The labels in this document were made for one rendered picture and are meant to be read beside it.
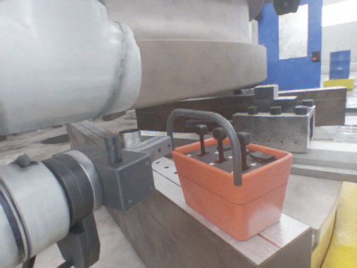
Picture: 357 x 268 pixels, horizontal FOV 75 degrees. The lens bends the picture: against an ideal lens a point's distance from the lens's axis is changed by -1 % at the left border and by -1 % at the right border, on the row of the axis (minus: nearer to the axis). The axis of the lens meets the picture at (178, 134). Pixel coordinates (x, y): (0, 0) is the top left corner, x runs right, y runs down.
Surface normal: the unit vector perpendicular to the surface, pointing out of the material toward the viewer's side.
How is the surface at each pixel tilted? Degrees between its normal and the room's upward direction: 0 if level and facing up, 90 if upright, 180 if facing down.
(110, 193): 90
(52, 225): 100
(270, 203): 97
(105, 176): 90
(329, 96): 90
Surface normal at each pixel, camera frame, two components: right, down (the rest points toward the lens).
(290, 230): -0.11, -0.97
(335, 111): -0.22, 0.25
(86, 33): 0.69, 0.05
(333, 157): -0.58, -0.07
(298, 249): 0.53, 0.15
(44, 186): 0.55, -0.56
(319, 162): -0.57, 0.25
